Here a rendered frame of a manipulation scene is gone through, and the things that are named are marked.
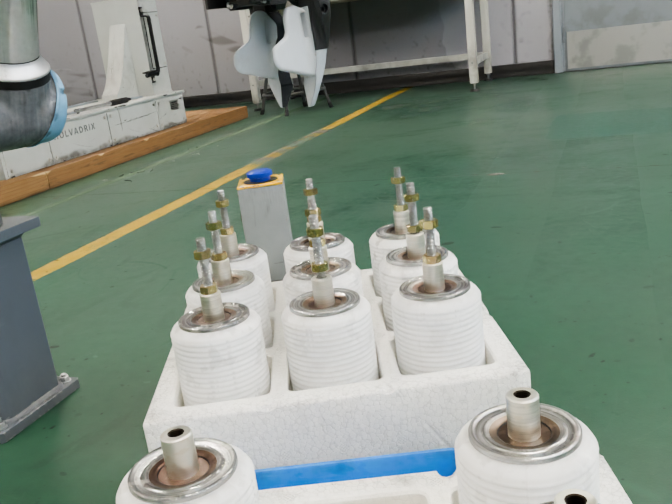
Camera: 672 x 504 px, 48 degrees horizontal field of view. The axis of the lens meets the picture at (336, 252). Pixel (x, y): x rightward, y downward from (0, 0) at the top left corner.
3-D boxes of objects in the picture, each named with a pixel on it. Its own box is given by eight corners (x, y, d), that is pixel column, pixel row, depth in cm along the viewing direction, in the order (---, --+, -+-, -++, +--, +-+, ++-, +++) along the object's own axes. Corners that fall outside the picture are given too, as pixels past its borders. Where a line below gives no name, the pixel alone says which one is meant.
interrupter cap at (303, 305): (288, 324, 77) (287, 317, 77) (291, 298, 84) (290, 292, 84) (362, 314, 77) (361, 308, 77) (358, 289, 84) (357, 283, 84)
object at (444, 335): (507, 446, 83) (497, 291, 78) (427, 471, 80) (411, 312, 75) (466, 408, 92) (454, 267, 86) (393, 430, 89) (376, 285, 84)
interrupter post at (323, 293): (313, 311, 79) (309, 282, 79) (314, 303, 82) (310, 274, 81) (336, 308, 79) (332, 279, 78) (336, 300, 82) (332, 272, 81)
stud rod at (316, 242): (326, 285, 79) (317, 215, 77) (317, 286, 79) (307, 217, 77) (326, 282, 80) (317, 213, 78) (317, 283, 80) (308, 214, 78)
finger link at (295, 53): (273, 115, 70) (248, 13, 68) (318, 104, 74) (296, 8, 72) (294, 109, 68) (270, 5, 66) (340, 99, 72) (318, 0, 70)
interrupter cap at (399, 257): (400, 248, 97) (400, 243, 97) (457, 250, 94) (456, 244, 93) (376, 267, 91) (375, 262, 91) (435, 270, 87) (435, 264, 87)
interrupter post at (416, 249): (411, 255, 94) (409, 229, 93) (430, 256, 93) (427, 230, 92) (404, 261, 92) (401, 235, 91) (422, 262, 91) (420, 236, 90)
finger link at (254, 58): (229, 111, 75) (221, 13, 71) (274, 101, 79) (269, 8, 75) (249, 115, 73) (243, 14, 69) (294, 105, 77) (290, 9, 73)
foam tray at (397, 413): (175, 575, 80) (141, 424, 75) (211, 400, 117) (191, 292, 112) (539, 523, 81) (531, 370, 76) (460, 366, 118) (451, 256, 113)
